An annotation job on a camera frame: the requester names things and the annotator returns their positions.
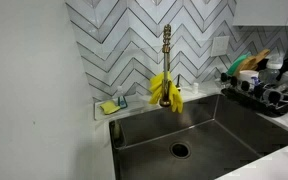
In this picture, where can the white mug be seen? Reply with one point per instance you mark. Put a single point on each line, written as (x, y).
(247, 76)

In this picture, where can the white wall outlet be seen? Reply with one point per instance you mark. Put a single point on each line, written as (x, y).
(220, 46)

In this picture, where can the green cutting board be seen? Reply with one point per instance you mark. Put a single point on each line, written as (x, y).
(236, 65)

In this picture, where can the gold spring kitchen faucet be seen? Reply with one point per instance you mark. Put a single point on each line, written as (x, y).
(166, 60)

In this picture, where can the yellow sponge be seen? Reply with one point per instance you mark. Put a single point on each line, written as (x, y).
(109, 107)

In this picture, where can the steel dish rack black pegs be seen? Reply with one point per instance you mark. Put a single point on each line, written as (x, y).
(250, 100)

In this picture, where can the stainless steel sink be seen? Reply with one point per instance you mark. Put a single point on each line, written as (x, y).
(217, 143)

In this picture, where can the small white bottle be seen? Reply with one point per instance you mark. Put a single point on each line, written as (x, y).
(195, 88)

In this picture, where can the round wooden cutting board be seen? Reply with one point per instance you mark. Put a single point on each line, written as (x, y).
(245, 65)

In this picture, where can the clear soap bottle blue label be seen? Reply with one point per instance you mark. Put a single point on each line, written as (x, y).
(122, 101)

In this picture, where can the white upper cabinet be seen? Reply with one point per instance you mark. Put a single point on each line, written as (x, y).
(264, 11)

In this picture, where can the sink drain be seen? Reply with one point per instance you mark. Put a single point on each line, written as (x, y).
(180, 150)

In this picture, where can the clear baby bottle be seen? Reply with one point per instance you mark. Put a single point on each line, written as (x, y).
(270, 71)

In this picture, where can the dark soap dispenser pump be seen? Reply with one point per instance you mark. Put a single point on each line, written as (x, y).
(178, 85)

